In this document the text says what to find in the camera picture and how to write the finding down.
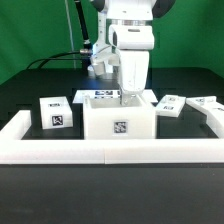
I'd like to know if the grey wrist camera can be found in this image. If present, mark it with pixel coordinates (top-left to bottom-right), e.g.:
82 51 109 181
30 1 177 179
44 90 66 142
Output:
91 52 119 76

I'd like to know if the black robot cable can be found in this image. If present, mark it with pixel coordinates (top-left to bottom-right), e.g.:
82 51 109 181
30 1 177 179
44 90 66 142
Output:
26 48 93 70

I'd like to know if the white cabinet body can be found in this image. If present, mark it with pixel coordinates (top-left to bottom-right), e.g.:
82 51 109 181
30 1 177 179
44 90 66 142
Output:
83 96 157 140

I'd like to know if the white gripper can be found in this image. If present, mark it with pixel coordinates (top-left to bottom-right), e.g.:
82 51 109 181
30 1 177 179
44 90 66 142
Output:
117 50 149 106

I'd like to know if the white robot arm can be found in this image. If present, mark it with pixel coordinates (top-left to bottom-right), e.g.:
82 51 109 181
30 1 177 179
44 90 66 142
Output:
90 0 176 106

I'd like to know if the small white tagged box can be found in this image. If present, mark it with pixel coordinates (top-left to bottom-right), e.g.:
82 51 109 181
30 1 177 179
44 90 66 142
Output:
39 96 73 129

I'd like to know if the white U-shaped foam fence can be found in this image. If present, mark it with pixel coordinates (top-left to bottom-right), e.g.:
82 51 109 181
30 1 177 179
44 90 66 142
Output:
0 110 224 164

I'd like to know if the white base tag plate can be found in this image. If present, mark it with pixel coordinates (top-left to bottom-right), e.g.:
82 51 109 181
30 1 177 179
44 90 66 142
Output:
73 89 158 104

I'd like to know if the black thick hose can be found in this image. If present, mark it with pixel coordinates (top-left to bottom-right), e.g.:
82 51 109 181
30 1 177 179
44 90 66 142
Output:
73 0 92 48

